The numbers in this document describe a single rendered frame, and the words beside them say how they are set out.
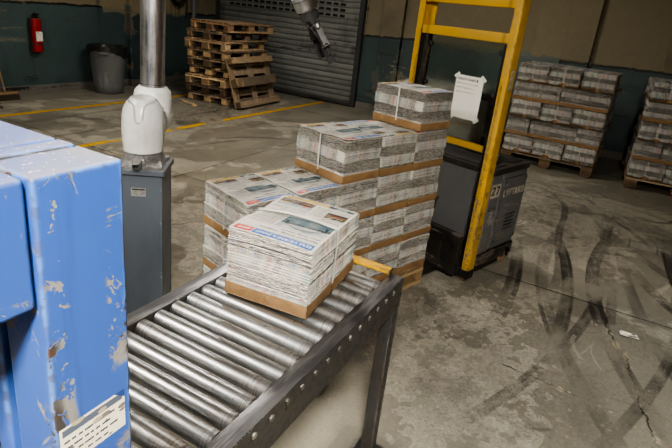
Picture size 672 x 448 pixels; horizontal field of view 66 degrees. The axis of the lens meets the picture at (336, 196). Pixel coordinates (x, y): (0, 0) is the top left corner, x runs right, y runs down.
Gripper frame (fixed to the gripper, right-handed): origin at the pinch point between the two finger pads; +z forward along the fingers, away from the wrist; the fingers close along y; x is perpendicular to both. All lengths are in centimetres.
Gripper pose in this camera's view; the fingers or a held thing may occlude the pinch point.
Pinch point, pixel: (326, 57)
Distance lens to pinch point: 224.1
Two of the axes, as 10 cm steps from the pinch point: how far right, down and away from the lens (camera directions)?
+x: -8.8, 4.6, -1.1
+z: 3.6, 8.0, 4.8
